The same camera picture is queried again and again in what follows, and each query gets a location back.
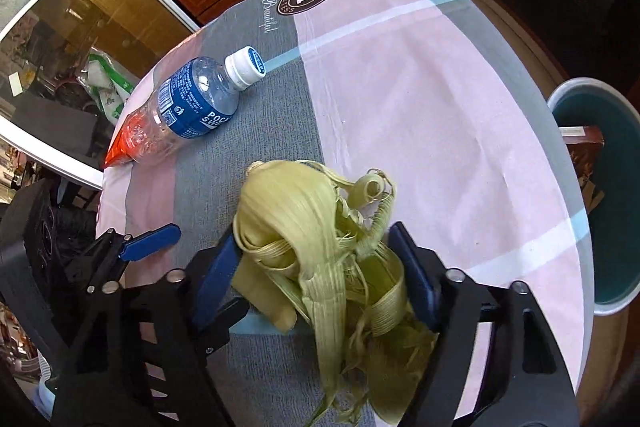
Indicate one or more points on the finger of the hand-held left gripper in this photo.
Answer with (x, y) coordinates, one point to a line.
(150, 243)

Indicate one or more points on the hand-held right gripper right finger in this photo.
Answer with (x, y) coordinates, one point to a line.
(412, 277)

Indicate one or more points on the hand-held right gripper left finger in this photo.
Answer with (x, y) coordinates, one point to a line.
(215, 287)

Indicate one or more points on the green corn husks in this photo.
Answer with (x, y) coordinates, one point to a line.
(320, 257)

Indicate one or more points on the clear plastic bottle blue label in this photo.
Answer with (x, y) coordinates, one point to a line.
(195, 102)

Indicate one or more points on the grey bin with teal inside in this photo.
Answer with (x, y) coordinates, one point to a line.
(615, 232)

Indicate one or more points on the brown snack packet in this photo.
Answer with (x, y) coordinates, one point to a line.
(585, 152)

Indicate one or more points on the orange plastic wrapper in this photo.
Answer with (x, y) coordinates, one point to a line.
(117, 154)

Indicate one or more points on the green and white plastic bag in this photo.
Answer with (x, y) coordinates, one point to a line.
(110, 87)

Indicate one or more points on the pink and grey printed tablecloth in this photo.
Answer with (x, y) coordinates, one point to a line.
(425, 107)

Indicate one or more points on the glass sliding door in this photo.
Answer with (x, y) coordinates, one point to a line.
(75, 7)

